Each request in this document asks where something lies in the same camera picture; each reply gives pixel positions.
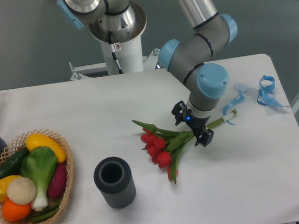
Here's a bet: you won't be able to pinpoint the green bean pods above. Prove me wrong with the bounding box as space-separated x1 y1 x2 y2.
29 201 60 224

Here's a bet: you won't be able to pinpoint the green bok choy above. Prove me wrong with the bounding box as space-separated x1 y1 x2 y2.
20 146 57 211

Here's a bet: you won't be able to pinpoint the yellow bell pepper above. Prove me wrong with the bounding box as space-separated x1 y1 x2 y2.
0 175 20 202

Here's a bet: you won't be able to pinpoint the yellow squash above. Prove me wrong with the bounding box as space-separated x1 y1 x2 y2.
24 131 67 166

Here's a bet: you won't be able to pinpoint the green cucumber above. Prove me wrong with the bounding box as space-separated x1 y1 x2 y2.
0 146 30 180

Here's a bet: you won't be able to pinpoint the red tulip bouquet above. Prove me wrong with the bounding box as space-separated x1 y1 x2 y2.
131 108 244 187

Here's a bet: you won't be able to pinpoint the black cable on pedestal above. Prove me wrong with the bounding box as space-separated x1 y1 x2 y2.
107 30 124 76

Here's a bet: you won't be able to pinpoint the purple sweet potato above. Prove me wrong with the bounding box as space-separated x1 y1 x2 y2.
47 163 67 199

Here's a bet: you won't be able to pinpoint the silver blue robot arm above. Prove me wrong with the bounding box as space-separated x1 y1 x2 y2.
57 0 237 146

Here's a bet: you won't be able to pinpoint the woven wicker basket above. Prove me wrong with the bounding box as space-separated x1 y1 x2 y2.
0 129 74 224

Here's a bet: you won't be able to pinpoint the blue ribbon on stems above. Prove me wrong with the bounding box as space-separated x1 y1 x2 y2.
222 83 248 126

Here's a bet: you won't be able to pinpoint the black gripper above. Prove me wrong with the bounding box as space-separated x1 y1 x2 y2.
171 101 214 147

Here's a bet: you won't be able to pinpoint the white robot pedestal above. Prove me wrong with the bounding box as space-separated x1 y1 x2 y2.
63 0 165 82

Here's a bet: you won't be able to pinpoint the blue ribbon on table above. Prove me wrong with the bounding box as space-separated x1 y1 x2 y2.
257 75 289 108

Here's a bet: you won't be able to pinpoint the dark grey ribbed vase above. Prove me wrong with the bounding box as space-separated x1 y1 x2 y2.
93 156 136 209

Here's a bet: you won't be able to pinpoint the white garlic bulb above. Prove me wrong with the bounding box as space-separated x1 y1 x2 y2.
7 176 37 205

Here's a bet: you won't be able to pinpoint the orange fruit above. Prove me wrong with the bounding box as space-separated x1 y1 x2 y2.
2 199 31 222

